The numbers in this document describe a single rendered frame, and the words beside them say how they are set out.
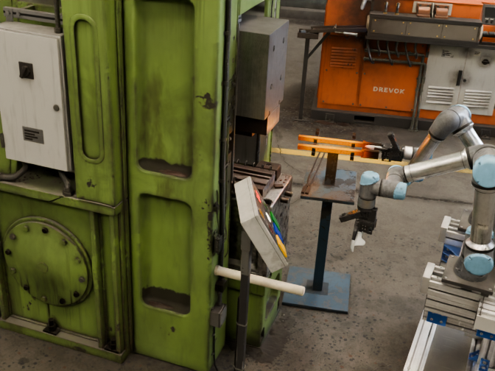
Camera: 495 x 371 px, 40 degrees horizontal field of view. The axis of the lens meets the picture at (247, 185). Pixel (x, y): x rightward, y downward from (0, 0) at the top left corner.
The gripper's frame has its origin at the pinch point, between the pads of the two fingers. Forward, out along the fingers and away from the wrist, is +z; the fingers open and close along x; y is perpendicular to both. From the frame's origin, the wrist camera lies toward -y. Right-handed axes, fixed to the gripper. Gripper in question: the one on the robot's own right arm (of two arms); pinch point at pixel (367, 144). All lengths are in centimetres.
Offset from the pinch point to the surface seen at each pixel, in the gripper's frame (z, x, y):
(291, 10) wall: 122, 694, 89
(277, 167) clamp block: 46, -33, 5
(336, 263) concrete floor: 9, 34, 103
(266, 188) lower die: 48, -54, 6
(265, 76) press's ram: 51, -64, -55
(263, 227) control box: 40, -122, -12
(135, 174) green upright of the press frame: 107, -82, -7
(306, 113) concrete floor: 56, 301, 103
